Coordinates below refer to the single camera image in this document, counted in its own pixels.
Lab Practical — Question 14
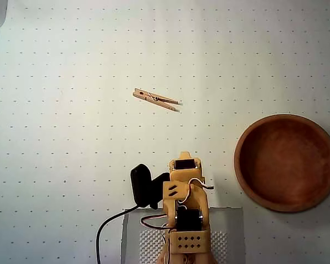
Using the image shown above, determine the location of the white textured mat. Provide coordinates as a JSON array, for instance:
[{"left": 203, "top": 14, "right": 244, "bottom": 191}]
[{"left": 139, "top": 229, "right": 228, "bottom": 264}]

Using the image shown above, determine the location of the brown wooden bowl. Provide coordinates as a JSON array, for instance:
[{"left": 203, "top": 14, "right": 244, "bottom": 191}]
[{"left": 233, "top": 113, "right": 330, "bottom": 213}]

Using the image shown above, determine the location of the white dotted paper mat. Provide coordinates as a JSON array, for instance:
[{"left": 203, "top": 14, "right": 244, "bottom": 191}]
[{"left": 0, "top": 0, "right": 330, "bottom": 264}]

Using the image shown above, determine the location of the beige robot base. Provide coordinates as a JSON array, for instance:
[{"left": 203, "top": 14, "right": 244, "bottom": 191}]
[{"left": 157, "top": 241, "right": 218, "bottom": 264}]

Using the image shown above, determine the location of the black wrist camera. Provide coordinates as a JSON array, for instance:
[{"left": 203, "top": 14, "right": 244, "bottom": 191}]
[{"left": 129, "top": 163, "right": 171, "bottom": 210}]

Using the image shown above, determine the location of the wooden clothespin with metal spring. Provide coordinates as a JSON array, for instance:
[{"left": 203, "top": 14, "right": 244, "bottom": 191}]
[{"left": 132, "top": 87, "right": 182, "bottom": 113}]

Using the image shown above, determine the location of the red white servo wire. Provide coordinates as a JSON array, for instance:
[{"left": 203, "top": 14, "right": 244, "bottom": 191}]
[{"left": 140, "top": 215, "right": 177, "bottom": 230}]

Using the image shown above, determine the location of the grey translucent base plate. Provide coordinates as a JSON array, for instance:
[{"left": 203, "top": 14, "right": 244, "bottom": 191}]
[{"left": 122, "top": 207, "right": 245, "bottom": 264}]

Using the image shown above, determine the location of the beige printed gripper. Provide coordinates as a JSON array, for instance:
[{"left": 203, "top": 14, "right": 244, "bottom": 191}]
[{"left": 162, "top": 151, "right": 206, "bottom": 200}]

